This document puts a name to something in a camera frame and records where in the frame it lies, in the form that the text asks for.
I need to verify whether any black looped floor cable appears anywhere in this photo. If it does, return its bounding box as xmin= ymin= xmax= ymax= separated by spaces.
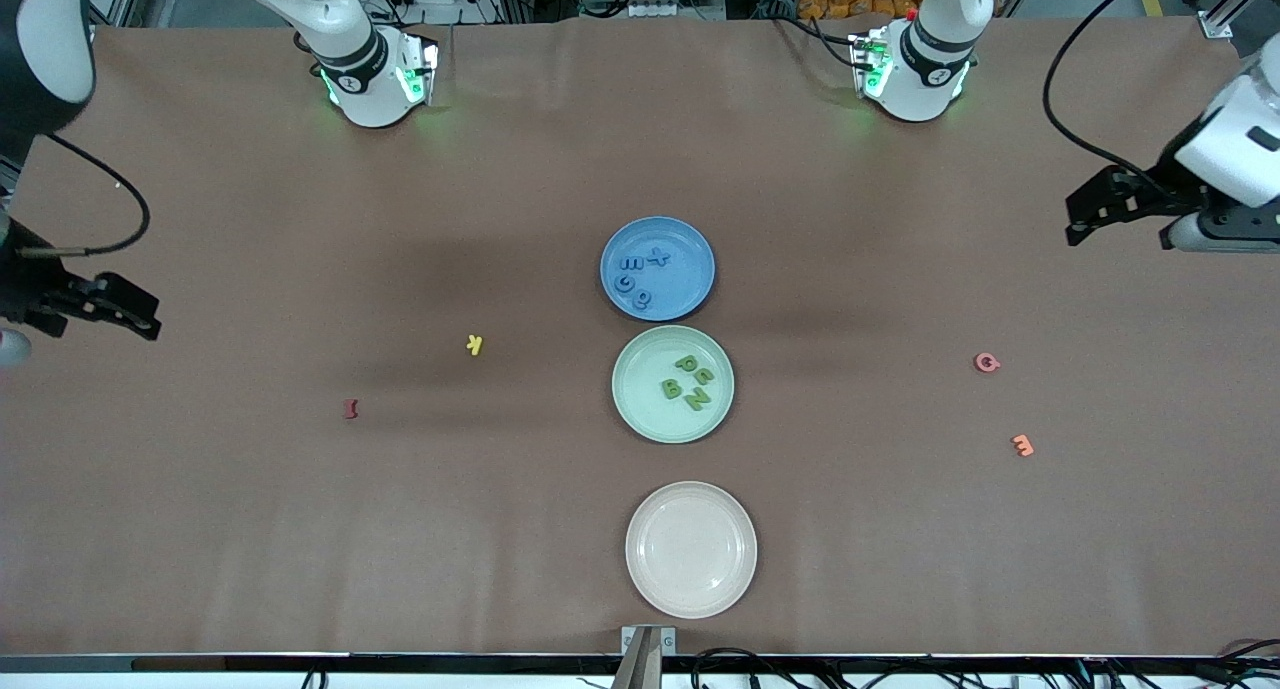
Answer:
xmin=690 ymin=648 xmax=801 ymax=689

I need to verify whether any green round plate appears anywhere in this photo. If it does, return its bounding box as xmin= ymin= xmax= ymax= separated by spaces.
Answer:
xmin=611 ymin=325 xmax=736 ymax=444

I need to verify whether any black arm base cable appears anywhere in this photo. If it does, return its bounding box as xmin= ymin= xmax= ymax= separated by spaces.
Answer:
xmin=775 ymin=0 xmax=861 ymax=70

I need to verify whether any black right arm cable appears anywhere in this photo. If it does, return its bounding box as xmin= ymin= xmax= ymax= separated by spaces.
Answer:
xmin=15 ymin=132 xmax=152 ymax=260

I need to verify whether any pink round plate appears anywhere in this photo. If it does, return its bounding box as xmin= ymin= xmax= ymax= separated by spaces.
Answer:
xmin=625 ymin=481 xmax=758 ymax=620

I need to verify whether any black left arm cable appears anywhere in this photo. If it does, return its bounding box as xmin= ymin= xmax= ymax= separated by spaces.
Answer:
xmin=1043 ymin=0 xmax=1186 ymax=182

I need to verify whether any blue round plate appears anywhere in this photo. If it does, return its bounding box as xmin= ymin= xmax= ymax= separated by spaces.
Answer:
xmin=600 ymin=216 xmax=717 ymax=322

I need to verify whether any red and black cable bundle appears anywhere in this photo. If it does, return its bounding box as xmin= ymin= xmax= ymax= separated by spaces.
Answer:
xmin=1215 ymin=637 xmax=1280 ymax=685

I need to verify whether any metal table edge bracket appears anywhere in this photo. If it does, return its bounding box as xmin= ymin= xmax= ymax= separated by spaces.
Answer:
xmin=621 ymin=625 xmax=677 ymax=689

